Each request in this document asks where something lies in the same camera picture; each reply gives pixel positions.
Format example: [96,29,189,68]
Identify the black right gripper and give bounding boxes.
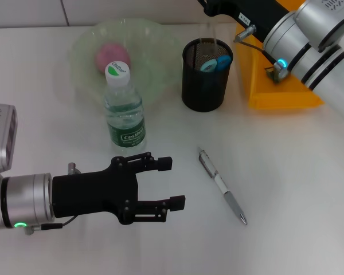
[197,0,290,38]

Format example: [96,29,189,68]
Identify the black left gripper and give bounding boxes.
[52,152,186,225]

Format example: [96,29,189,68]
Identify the blue teal scissors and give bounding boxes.
[200,54,232,73]

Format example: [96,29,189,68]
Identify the white grey ballpoint pen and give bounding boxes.
[197,146,249,226]

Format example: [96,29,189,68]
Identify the clear green-label water bottle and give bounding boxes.
[104,60,147,154]

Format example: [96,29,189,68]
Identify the pink peach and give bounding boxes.
[96,42,131,76]

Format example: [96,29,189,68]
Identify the green glass fruit plate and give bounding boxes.
[68,17,184,109]

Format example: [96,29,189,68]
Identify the black mesh pen holder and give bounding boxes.
[181,38,234,112]

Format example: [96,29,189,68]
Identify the yellow plastic bin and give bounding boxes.
[235,24,325,109]

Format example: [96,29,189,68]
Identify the right arm cable with plugs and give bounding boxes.
[233,24,290,84]

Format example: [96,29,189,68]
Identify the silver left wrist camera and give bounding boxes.
[0,103,17,172]

